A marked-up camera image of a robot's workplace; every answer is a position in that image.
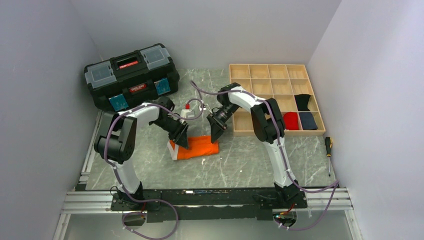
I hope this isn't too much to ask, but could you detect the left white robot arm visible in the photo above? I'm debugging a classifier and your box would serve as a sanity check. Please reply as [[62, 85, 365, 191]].
[[94, 97, 189, 210]]

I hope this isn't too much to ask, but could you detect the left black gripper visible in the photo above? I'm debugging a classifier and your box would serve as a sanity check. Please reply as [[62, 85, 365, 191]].
[[152, 116, 190, 150]]

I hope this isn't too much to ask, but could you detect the black plastic toolbox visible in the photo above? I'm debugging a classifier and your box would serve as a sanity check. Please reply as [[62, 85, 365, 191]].
[[83, 43, 180, 112]]

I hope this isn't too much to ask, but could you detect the black rolled underwear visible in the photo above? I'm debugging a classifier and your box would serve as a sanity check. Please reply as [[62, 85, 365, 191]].
[[294, 94, 311, 112]]

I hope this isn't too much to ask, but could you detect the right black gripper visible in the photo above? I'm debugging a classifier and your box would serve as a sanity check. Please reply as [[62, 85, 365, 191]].
[[207, 102, 240, 144]]

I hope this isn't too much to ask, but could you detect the yellow black screwdriver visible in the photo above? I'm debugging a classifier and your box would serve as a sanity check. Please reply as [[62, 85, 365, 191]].
[[324, 136, 333, 177]]

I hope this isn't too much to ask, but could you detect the dark blue rolled underwear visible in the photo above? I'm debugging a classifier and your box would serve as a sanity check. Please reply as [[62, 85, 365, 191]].
[[298, 111, 318, 130]]

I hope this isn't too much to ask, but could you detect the red rolled underwear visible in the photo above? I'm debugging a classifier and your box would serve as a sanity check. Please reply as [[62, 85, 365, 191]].
[[283, 111, 300, 131]]

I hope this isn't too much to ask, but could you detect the wooden compartment tray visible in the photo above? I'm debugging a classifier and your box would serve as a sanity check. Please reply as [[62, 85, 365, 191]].
[[229, 64, 326, 136]]

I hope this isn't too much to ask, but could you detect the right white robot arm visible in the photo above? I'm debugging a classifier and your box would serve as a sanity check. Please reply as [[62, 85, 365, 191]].
[[207, 83, 306, 208]]

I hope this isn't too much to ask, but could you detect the orange underwear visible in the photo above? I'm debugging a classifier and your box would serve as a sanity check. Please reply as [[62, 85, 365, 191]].
[[167, 135, 220, 161]]

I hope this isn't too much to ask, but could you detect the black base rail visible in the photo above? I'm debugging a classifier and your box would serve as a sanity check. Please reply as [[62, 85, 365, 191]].
[[110, 187, 308, 223]]

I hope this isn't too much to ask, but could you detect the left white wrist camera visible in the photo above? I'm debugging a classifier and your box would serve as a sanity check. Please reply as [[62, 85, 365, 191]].
[[180, 103, 196, 121]]

